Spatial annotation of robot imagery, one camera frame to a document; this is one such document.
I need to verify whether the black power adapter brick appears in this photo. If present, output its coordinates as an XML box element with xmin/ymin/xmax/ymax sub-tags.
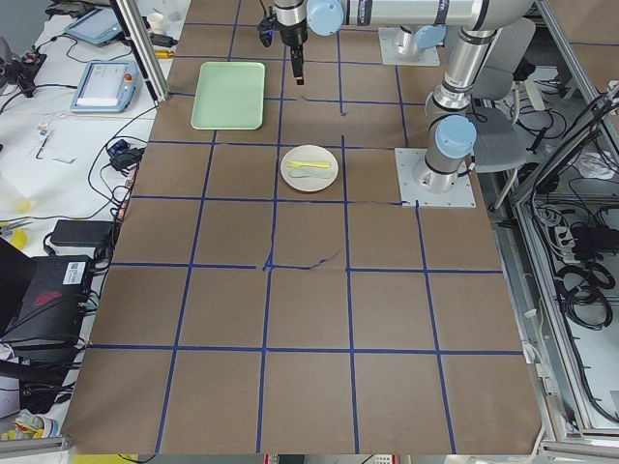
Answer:
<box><xmin>49</xmin><ymin>219</ymin><xmax>112</xmax><ymax>247</ymax></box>

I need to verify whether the yellow plastic fork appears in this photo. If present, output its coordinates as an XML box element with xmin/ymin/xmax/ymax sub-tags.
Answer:
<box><xmin>285</xmin><ymin>160</ymin><xmax>332</xmax><ymax>169</ymax></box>

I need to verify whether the near blue teach pendant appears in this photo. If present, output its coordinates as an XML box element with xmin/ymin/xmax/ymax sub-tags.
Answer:
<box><xmin>70</xmin><ymin>60</ymin><xmax>139</xmax><ymax>113</ymax></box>

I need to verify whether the light green plastic tray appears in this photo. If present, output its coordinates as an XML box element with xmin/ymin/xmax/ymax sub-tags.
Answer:
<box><xmin>191</xmin><ymin>62</ymin><xmax>266</xmax><ymax>131</ymax></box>

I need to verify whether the blue teach pendant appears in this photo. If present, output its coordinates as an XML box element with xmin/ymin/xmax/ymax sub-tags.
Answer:
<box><xmin>70</xmin><ymin>60</ymin><xmax>139</xmax><ymax>113</ymax></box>
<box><xmin>64</xmin><ymin>8</ymin><xmax>122</xmax><ymax>46</ymax></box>

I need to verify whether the black computer box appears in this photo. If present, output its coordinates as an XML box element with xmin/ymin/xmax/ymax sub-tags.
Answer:
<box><xmin>1</xmin><ymin>240</ymin><xmax>94</xmax><ymax>387</ymax></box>

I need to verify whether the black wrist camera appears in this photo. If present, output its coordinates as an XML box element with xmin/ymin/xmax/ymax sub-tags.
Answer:
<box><xmin>257</xmin><ymin>16</ymin><xmax>277</xmax><ymax>47</ymax></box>

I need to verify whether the white paper cup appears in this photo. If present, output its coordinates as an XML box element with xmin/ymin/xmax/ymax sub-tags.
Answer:
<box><xmin>147</xmin><ymin>12</ymin><xmax>166</xmax><ymax>34</ymax></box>

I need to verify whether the pale green plastic spoon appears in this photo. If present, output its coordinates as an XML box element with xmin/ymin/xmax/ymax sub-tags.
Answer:
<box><xmin>288</xmin><ymin>168</ymin><xmax>334</xmax><ymax>179</ymax></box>

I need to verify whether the white round plate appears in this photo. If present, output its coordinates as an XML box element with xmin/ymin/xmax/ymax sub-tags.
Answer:
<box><xmin>280</xmin><ymin>145</ymin><xmax>339</xmax><ymax>192</ymax></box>

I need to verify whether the aluminium frame post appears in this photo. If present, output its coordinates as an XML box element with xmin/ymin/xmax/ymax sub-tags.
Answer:
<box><xmin>109</xmin><ymin>0</ymin><xmax>169</xmax><ymax>102</ymax></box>

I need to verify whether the far blue teach pendant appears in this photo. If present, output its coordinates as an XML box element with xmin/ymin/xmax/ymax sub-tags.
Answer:
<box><xmin>64</xmin><ymin>8</ymin><xmax>122</xmax><ymax>46</ymax></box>

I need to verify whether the grey office chair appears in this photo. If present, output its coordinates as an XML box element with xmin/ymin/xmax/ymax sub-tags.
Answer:
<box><xmin>464</xmin><ymin>17</ymin><xmax>538</xmax><ymax>210</ymax></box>

